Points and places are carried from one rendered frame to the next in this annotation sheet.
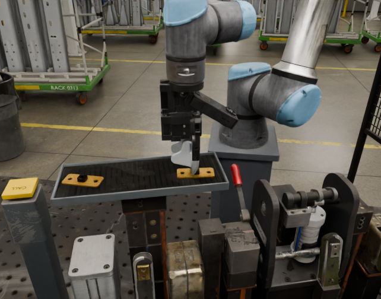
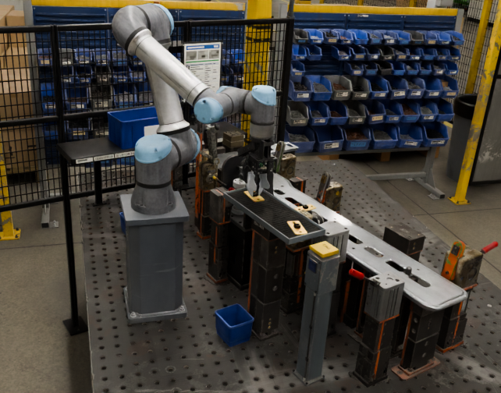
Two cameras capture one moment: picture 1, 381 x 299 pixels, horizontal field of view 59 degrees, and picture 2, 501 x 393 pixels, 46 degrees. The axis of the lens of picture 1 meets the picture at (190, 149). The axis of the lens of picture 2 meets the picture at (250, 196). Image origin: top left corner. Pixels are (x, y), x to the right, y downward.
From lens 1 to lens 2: 2.19 m
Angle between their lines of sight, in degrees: 98
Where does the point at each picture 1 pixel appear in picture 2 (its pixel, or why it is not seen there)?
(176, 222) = (154, 343)
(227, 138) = (172, 203)
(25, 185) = (321, 245)
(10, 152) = not seen: outside the picture
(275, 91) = (190, 141)
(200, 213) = (133, 330)
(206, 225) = not seen: hidden behind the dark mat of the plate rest
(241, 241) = not seen: hidden behind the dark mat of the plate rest
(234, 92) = (168, 164)
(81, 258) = (338, 228)
